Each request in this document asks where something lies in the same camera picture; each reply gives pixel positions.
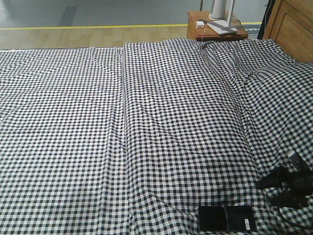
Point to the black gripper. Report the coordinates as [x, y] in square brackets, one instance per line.
[299, 183]

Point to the black foldable phone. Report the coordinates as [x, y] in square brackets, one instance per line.
[226, 219]

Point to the wooden bed headboard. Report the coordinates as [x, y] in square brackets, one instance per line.
[290, 25]

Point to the black white checkered bedsheet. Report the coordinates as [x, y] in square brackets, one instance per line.
[132, 140]

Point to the wooden nightstand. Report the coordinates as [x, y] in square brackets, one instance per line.
[207, 34]

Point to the white charger adapter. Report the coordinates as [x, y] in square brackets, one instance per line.
[200, 24]

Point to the white cylindrical speaker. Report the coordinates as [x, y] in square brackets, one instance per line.
[218, 8]

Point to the grey metal pole stand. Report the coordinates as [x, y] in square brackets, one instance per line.
[201, 5]

